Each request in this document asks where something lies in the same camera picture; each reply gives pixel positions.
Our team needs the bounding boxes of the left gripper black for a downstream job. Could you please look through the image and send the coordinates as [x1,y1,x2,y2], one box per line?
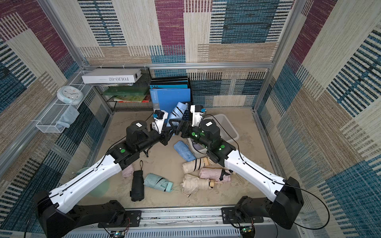
[135,122,174,155]

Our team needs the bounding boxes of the light blue umbrella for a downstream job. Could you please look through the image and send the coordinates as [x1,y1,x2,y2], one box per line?
[167,102,189,127]

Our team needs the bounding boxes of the mint green umbrella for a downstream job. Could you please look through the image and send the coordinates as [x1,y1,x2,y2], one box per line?
[144,173,173,192]

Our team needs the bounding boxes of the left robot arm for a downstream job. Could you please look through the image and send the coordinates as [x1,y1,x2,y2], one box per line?
[33,120,174,238]

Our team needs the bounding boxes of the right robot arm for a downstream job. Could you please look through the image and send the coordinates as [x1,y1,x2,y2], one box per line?
[169,119,304,230]

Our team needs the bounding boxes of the grey plastic storage box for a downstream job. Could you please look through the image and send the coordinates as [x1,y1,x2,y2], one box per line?
[187,114,239,158]

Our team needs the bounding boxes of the blue umbrella near box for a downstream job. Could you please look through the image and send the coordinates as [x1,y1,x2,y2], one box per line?
[174,141,196,162]

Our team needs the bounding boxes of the pale pink small umbrella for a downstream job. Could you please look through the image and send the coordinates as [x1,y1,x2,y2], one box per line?
[122,164,135,178]

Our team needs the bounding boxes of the beige umbrella black stripes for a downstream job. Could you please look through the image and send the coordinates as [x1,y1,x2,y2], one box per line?
[182,157,211,174]

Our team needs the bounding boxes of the beige umbrella front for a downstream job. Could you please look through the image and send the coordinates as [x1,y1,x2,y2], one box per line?
[181,174,215,196]

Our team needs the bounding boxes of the black folded umbrella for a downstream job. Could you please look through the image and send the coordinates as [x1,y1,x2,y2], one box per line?
[130,160,144,202]

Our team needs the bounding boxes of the white folio box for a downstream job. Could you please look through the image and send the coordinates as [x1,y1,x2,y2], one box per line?
[82,68,142,84]

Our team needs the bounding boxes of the red book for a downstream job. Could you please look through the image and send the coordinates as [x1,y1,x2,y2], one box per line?
[114,95,151,103]

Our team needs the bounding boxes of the blue clip file folder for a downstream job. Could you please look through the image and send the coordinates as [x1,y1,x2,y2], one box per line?
[150,88,191,116]

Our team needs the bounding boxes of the black mesh file holder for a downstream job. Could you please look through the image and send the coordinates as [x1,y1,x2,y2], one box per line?
[150,76,191,120]

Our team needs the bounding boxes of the teal file folder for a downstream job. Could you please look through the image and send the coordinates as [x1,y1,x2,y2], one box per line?
[150,84,189,89]

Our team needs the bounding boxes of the mint green pen cup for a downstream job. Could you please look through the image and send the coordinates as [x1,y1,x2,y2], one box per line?
[74,167,110,198]

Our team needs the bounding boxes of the light blue cloth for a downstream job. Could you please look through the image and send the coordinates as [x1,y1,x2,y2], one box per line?
[57,105,79,129]

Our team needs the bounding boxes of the white round clock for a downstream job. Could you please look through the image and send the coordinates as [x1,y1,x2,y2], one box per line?
[57,86,84,106]

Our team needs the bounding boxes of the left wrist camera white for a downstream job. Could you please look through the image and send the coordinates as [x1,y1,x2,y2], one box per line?
[151,110,168,134]

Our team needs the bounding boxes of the black wire shelf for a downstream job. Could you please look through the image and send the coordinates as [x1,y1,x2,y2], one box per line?
[94,71,153,113]

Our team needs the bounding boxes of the pink umbrella black strap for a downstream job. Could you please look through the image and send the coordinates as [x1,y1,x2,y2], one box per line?
[198,167,232,183]

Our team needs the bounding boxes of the white wire basket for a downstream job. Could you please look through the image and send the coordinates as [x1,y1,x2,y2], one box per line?
[36,83,92,133]

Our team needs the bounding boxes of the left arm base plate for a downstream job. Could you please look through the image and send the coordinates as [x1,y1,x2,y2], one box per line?
[97,210,142,228]

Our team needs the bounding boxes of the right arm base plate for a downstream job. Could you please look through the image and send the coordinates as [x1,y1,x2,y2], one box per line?
[221,207,264,225]

